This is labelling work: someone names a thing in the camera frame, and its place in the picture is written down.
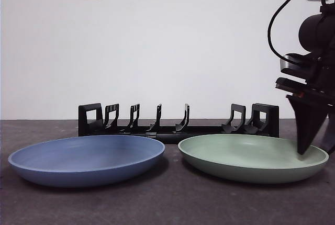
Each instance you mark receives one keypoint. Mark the pale grey camera box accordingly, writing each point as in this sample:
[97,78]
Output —
[293,65]

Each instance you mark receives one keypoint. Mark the green round plate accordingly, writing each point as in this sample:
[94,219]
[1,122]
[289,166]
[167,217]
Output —
[235,157]

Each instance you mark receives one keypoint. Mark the blue round plate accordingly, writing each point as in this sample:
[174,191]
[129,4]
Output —
[86,157]

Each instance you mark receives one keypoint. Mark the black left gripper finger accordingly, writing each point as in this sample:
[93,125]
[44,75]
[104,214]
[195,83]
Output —
[306,123]
[330,138]

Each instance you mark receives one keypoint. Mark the black plate rack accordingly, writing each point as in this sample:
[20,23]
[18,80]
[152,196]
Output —
[274,123]

